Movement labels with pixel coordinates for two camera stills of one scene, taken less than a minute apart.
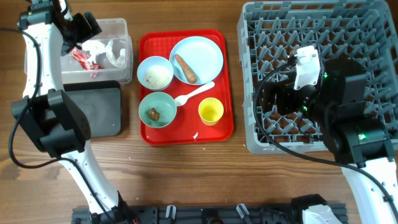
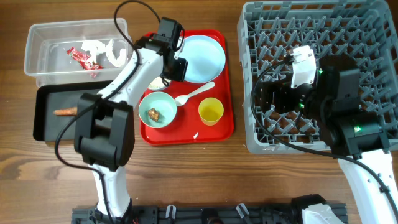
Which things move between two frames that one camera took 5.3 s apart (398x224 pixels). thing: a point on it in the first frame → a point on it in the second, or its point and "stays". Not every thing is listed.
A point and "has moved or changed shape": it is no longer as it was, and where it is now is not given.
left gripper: (86, 34) → (178, 74)
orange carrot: (188, 70) has moved or changed shape
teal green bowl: (157, 109) stays
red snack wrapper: (84, 60) stays
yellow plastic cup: (211, 109) stays
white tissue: (120, 61) stays
